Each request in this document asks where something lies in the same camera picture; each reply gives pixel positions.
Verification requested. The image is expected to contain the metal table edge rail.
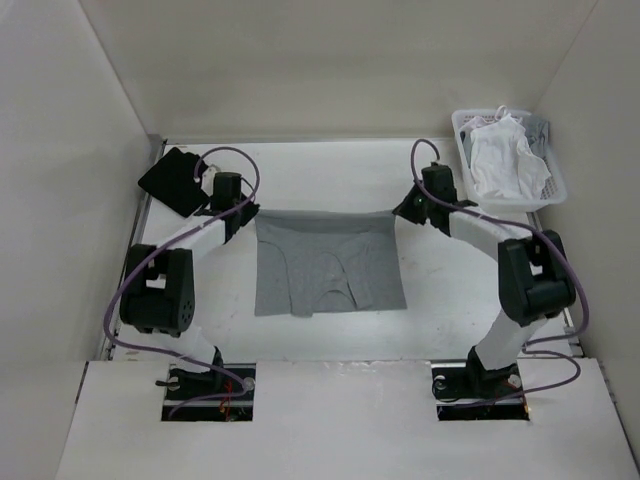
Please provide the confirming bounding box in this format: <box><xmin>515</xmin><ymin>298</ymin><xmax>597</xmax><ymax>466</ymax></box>
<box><xmin>95</xmin><ymin>134</ymin><xmax>166</xmax><ymax>361</ymax></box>

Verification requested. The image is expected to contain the grey garment in basket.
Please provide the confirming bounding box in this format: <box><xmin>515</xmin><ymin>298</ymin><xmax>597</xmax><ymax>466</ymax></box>
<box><xmin>522</xmin><ymin>114</ymin><xmax>550</xmax><ymax>159</ymax></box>

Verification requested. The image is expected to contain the grey tank top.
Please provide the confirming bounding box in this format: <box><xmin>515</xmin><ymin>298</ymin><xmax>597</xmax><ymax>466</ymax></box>
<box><xmin>255</xmin><ymin>210</ymin><xmax>407</xmax><ymax>318</ymax></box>

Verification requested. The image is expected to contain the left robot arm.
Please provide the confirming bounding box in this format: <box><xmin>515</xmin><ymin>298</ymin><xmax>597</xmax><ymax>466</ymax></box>
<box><xmin>117</xmin><ymin>172</ymin><xmax>259</xmax><ymax>399</ymax></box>

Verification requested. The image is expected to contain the folded black tank top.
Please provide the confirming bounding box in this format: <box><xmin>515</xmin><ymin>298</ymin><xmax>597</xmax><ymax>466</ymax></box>
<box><xmin>138</xmin><ymin>147</ymin><xmax>208</xmax><ymax>218</ymax></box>

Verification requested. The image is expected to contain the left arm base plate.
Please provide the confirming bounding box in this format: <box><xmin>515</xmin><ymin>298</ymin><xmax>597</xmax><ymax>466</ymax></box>
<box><xmin>155</xmin><ymin>364</ymin><xmax>257</xmax><ymax>423</ymax></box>

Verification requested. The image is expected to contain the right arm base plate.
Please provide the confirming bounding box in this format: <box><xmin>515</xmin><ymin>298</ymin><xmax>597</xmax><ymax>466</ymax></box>
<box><xmin>431</xmin><ymin>364</ymin><xmax>529</xmax><ymax>421</ymax></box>

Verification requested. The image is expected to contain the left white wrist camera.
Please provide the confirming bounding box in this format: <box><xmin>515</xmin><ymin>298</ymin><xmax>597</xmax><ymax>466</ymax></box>
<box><xmin>199</xmin><ymin>164</ymin><xmax>221</xmax><ymax>195</ymax></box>

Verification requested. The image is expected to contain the white plastic laundry basket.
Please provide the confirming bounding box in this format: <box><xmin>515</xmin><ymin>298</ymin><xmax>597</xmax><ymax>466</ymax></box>
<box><xmin>451</xmin><ymin>108</ymin><xmax>567</xmax><ymax>213</ymax></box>

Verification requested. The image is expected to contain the white tank top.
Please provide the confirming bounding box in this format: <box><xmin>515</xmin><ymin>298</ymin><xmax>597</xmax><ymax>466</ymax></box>
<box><xmin>460</xmin><ymin>106</ymin><xmax>551</xmax><ymax>201</ymax></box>

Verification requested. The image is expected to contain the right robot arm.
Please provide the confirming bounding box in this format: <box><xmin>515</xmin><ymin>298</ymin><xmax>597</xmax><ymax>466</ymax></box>
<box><xmin>393</xmin><ymin>163</ymin><xmax>576</xmax><ymax>402</ymax></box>

